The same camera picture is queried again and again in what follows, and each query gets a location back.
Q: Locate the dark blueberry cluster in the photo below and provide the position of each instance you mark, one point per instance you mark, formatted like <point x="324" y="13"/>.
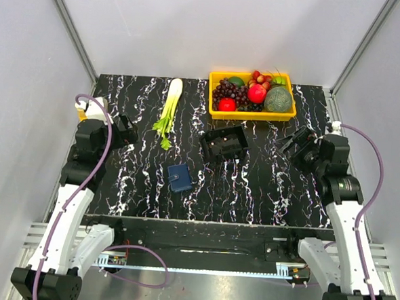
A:
<point x="251" y="107"/>

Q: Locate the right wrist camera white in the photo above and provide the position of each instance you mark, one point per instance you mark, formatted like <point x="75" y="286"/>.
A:
<point x="334" y="128"/>

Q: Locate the red cherry cluster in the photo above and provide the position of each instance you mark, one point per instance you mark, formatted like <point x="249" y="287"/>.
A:
<point x="261" y="79"/>

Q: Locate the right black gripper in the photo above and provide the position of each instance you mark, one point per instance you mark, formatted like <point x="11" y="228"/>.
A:
<point x="304" y="139"/>

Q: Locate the celery stalk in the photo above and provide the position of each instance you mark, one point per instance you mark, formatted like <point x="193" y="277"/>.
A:
<point x="164" y="125"/>

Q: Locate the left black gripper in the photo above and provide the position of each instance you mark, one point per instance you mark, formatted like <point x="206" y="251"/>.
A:
<point x="127" y="136"/>

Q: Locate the green apple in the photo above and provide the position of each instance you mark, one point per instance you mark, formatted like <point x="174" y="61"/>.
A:
<point x="279" y="81"/>

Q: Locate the black plastic card box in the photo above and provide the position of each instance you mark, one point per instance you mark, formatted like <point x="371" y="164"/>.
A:
<point x="224" y="144"/>

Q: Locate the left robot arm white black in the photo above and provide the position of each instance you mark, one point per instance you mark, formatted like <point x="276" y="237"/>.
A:
<point x="56" y="269"/>

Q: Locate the green avocado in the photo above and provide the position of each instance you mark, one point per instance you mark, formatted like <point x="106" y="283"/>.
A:
<point x="236" y="81"/>

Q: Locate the red apple front left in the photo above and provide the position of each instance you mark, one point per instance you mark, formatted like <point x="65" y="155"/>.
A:
<point x="227" y="104"/>

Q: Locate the red pink peach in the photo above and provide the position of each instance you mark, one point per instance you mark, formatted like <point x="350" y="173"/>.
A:
<point x="256" y="94"/>

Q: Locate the blue leather card holder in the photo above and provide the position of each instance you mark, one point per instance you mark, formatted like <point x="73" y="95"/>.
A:
<point x="179" y="178"/>

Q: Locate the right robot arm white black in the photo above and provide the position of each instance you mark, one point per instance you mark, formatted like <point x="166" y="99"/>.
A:
<point x="354" y="276"/>

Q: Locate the purple grape bunch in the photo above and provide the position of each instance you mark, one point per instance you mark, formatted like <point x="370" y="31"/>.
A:
<point x="226" y="89"/>

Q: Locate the green netted melon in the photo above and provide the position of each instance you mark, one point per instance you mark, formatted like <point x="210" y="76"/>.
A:
<point x="278" y="100"/>

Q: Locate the yellow plastic fruit bin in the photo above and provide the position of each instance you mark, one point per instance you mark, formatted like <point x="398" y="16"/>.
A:
<point x="216" y="76"/>

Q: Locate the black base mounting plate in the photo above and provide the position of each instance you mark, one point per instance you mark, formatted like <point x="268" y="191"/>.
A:
<point x="259" y="241"/>

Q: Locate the yellow juice bottle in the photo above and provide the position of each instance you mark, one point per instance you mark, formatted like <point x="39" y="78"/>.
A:
<point x="81" y="108"/>

